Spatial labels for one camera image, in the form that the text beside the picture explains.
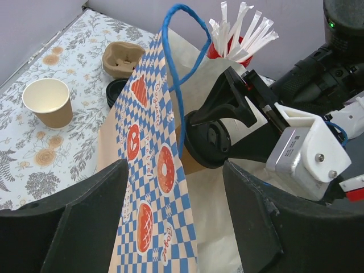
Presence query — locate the brown paper coffee cup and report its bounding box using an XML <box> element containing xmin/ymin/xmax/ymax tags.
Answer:
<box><xmin>181</xmin><ymin>146</ymin><xmax>206</xmax><ymax>176</ymax></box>

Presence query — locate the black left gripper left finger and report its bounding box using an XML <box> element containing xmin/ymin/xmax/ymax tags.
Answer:
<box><xmin>1</xmin><ymin>160</ymin><xmax>129</xmax><ymax>272</ymax></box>

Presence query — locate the blue checkered paper bag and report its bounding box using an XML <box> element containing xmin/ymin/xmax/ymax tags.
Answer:
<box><xmin>95</xmin><ymin>3</ymin><xmax>285</xmax><ymax>273</ymax></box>

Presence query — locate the red plastic cup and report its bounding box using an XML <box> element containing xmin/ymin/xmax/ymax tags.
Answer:
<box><xmin>206</xmin><ymin>38</ymin><xmax>253</xmax><ymax>68</ymax></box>

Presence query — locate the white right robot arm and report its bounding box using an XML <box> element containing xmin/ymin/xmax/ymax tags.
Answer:
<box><xmin>184</xmin><ymin>1</ymin><xmax>363</xmax><ymax>168</ymax></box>

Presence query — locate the brown cardboard cup carrier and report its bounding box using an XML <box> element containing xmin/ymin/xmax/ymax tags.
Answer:
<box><xmin>102</xmin><ymin>42</ymin><xmax>145</xmax><ymax>79</ymax></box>

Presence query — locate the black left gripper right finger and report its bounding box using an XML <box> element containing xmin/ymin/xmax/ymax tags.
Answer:
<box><xmin>222</xmin><ymin>162</ymin><xmax>363</xmax><ymax>272</ymax></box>

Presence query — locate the floral table mat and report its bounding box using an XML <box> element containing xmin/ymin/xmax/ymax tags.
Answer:
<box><xmin>1</xmin><ymin>9</ymin><xmax>153</xmax><ymax>210</ymax></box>

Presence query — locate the black plastic cup lid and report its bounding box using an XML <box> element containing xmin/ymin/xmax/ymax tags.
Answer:
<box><xmin>184</xmin><ymin>111</ymin><xmax>231</xmax><ymax>169</ymax></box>

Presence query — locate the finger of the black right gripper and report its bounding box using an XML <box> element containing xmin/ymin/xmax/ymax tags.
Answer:
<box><xmin>189</xmin><ymin>68</ymin><xmax>257</xmax><ymax>127</ymax></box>
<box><xmin>226</xmin><ymin>125</ymin><xmax>281</xmax><ymax>162</ymax></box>

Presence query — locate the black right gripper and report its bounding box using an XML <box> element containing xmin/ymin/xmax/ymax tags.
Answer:
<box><xmin>243</xmin><ymin>1</ymin><xmax>363</xmax><ymax>134</ymax></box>

